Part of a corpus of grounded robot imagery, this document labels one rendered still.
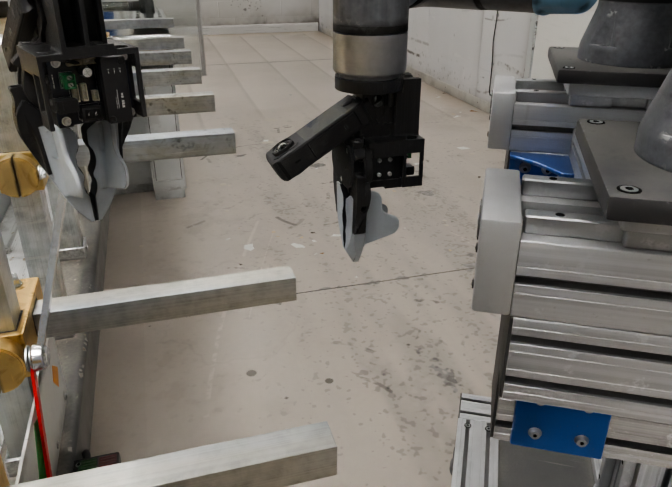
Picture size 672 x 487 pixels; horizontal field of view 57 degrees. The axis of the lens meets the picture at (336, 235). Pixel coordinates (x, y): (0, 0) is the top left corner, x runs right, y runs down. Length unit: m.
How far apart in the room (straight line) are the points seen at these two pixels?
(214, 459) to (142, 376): 1.55
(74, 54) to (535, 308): 0.41
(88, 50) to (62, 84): 0.03
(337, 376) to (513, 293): 1.43
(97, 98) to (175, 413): 1.45
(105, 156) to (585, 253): 0.40
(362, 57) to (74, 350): 0.56
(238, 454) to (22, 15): 0.36
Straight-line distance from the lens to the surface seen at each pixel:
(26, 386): 0.70
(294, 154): 0.63
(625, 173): 0.53
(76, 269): 1.14
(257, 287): 0.70
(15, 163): 0.83
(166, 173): 3.29
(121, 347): 2.19
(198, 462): 0.50
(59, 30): 0.48
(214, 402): 1.89
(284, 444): 0.51
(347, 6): 0.62
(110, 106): 0.50
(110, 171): 0.56
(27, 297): 0.71
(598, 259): 0.55
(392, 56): 0.63
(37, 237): 0.89
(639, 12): 1.01
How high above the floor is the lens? 1.20
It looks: 25 degrees down
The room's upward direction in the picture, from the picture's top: straight up
